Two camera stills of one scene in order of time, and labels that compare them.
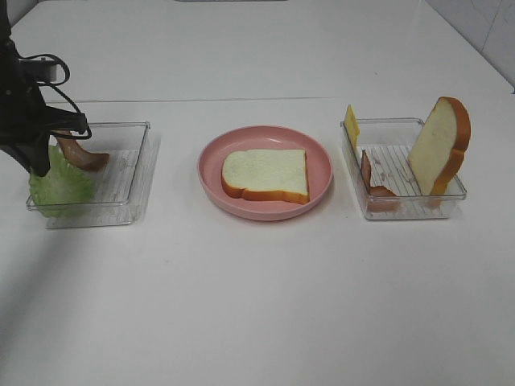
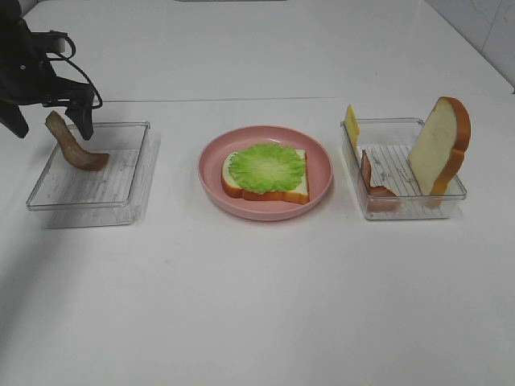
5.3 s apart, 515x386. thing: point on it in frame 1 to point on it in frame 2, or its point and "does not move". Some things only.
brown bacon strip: x=76 y=153 does not move
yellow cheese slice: x=352 y=125 does not move
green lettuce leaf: x=63 y=190 to x=266 y=168
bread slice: x=265 y=174 does not move
